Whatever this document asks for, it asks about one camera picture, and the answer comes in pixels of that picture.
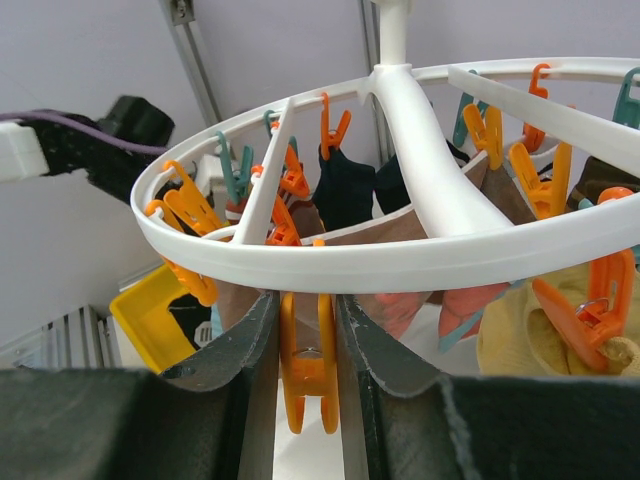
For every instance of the large brown sock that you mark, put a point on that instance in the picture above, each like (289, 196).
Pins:
(234, 301)

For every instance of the black patterned sock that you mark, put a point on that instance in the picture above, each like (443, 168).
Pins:
(199, 324)

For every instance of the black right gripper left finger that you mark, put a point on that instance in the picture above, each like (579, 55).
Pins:
(210, 416)

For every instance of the black sock on hanger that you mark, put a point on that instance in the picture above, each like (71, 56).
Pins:
(346, 190)

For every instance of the yellow plastic tray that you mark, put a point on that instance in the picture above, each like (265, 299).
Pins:
(142, 313)

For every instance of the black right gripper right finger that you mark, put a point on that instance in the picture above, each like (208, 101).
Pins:
(402, 418)

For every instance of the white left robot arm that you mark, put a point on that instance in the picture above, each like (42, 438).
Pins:
(110, 168)

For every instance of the white round clip hanger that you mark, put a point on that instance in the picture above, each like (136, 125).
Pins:
(449, 236)

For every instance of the yellow beige sock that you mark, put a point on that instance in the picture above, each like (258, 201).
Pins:
(517, 339)

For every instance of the yellow-orange clothes peg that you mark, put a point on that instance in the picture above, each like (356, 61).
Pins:
(309, 373)

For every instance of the orange clothes peg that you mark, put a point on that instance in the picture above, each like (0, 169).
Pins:
(586, 327)

